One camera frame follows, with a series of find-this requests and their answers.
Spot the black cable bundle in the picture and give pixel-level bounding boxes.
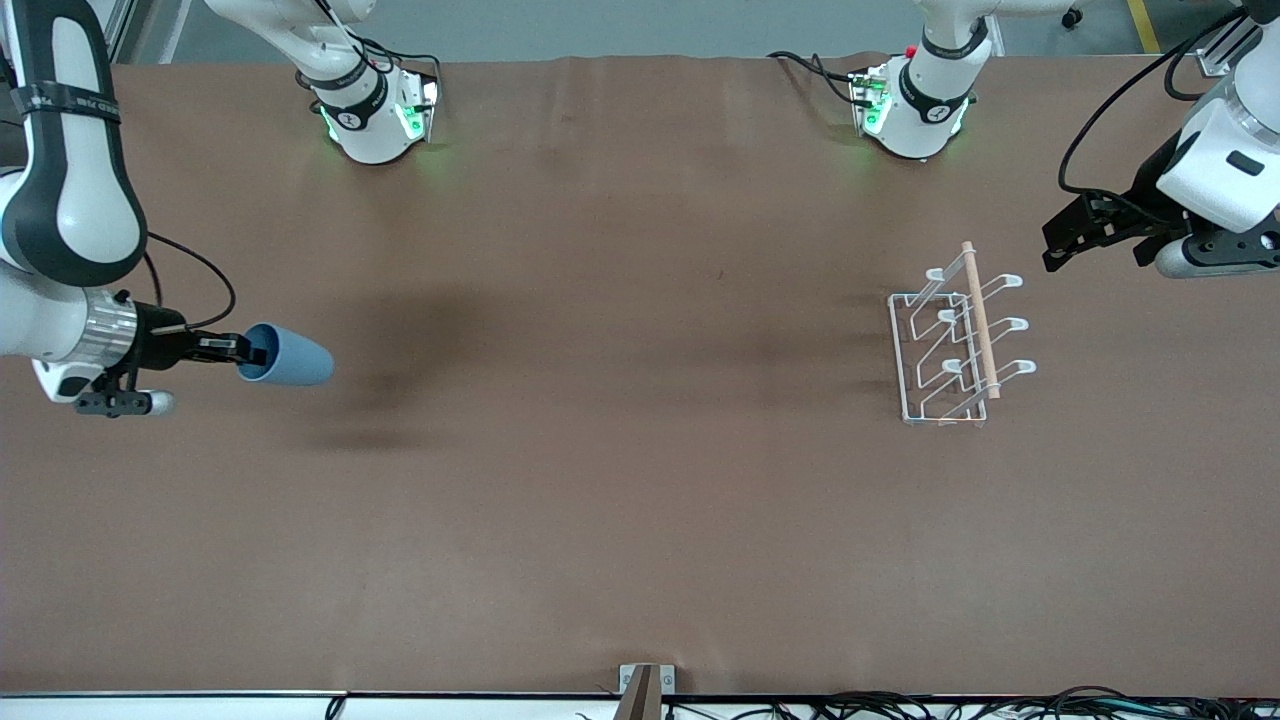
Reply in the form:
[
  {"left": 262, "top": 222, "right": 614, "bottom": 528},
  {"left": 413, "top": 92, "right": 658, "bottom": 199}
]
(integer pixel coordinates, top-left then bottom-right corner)
[{"left": 660, "top": 686, "right": 1280, "bottom": 720}]

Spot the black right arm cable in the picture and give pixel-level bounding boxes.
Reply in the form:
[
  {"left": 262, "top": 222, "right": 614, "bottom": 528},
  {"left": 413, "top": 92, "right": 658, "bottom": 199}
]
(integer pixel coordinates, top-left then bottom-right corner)
[{"left": 145, "top": 232, "right": 238, "bottom": 333}]

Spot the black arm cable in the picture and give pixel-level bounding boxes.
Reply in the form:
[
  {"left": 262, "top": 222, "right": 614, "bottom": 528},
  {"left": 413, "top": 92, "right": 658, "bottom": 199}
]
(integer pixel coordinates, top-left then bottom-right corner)
[
  {"left": 145, "top": 232, "right": 238, "bottom": 333},
  {"left": 1058, "top": 8, "right": 1251, "bottom": 201}
]

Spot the aluminium frame profile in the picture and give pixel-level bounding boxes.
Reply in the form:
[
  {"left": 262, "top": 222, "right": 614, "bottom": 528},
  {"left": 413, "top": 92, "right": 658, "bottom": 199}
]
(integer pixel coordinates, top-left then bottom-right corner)
[
  {"left": 1195, "top": 15, "right": 1263, "bottom": 79},
  {"left": 98, "top": 0, "right": 141, "bottom": 63}
]

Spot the metal table edge bracket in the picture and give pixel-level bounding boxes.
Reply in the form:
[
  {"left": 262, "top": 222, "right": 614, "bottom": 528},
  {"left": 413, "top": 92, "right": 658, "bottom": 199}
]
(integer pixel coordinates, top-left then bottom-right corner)
[{"left": 618, "top": 663, "right": 676, "bottom": 720}]

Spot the white wire cup holder rack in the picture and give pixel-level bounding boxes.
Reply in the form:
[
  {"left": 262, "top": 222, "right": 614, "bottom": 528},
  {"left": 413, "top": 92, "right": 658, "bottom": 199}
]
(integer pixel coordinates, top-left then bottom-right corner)
[{"left": 888, "top": 241, "right": 1038, "bottom": 429}]

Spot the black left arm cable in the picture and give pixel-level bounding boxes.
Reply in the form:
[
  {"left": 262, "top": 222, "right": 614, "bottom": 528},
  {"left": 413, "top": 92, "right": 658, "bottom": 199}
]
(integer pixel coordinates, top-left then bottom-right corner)
[{"left": 1058, "top": 8, "right": 1251, "bottom": 201}]

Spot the black base power cable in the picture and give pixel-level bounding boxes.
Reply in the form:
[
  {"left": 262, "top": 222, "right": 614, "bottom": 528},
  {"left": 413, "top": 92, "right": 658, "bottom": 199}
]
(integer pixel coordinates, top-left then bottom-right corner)
[
  {"left": 355, "top": 38, "right": 443, "bottom": 86},
  {"left": 768, "top": 50, "right": 873, "bottom": 107}
]

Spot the blue plastic cup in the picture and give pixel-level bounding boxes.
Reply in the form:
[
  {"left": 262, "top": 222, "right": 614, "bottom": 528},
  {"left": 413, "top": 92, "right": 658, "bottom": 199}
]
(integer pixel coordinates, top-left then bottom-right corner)
[{"left": 237, "top": 322, "right": 335, "bottom": 388}]

